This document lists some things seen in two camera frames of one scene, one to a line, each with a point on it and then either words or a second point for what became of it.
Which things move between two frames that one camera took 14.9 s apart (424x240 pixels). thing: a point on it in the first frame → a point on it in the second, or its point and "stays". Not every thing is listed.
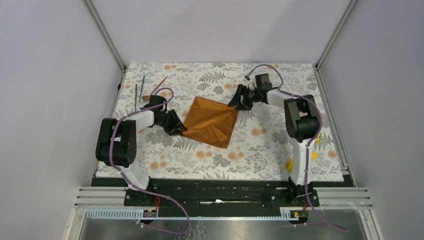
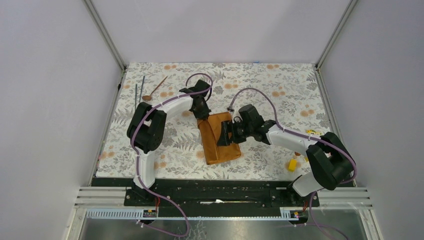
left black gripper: x=172 y=129 → x=204 y=114
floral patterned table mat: x=214 y=122 stays
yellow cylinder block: x=290 y=165 stays
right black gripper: x=236 y=100 → x=228 y=126
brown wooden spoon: x=147 y=97 stays
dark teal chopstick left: x=135 y=97 stays
